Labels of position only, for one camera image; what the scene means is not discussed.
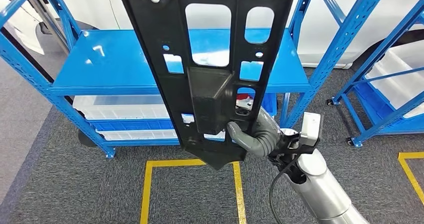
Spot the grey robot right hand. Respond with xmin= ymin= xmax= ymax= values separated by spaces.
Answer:
xmin=225 ymin=98 xmax=282 ymax=158

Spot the black plastic panel part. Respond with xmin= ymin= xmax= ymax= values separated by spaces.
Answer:
xmin=114 ymin=0 xmax=299 ymax=171

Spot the blue wheeled shelf rack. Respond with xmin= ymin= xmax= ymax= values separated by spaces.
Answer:
xmin=325 ymin=0 xmax=424 ymax=149

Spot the blue metal shelf rack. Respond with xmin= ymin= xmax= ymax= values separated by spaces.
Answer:
xmin=0 ymin=0 xmax=394 ymax=159

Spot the blue plastic bin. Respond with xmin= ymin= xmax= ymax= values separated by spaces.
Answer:
xmin=236 ymin=87 xmax=278 ymax=118
xmin=87 ymin=118 xmax=175 ymax=133

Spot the yellow floor tape square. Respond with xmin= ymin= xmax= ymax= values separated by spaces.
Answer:
xmin=397 ymin=152 xmax=424 ymax=206
xmin=139 ymin=159 xmax=248 ymax=224

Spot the translucent white plastic bin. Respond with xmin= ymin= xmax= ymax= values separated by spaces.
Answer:
xmin=72 ymin=95 xmax=171 ymax=120

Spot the large white plastic bin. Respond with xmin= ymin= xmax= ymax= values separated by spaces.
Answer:
xmin=363 ymin=38 xmax=424 ymax=119

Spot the black round floor disc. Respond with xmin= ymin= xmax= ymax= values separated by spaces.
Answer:
xmin=78 ymin=129 xmax=99 ymax=148

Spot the white car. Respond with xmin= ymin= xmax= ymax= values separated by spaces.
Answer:
xmin=0 ymin=0 xmax=424 ymax=70

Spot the thin black bar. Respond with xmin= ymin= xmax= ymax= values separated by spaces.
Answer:
xmin=0 ymin=27 xmax=76 ymax=105

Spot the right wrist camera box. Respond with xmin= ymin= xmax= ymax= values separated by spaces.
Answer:
xmin=299 ymin=112 xmax=324 ymax=148

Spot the black camera cable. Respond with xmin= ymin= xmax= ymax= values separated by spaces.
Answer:
xmin=268 ymin=156 xmax=300 ymax=224

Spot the grey metal post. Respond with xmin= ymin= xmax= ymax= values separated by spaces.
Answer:
xmin=27 ymin=0 xmax=71 ymax=53

